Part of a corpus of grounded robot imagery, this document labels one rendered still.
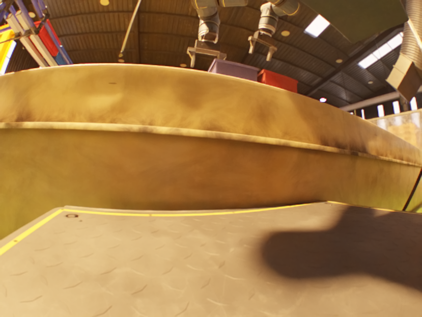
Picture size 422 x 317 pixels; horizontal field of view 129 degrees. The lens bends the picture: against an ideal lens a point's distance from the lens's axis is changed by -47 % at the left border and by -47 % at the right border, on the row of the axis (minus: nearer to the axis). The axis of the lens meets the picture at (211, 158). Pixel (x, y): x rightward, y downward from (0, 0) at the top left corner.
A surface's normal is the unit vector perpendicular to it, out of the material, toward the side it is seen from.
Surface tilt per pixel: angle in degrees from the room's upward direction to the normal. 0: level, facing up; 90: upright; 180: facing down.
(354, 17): 180
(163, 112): 89
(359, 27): 180
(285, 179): 90
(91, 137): 90
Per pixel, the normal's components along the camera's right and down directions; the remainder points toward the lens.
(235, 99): 0.25, -0.03
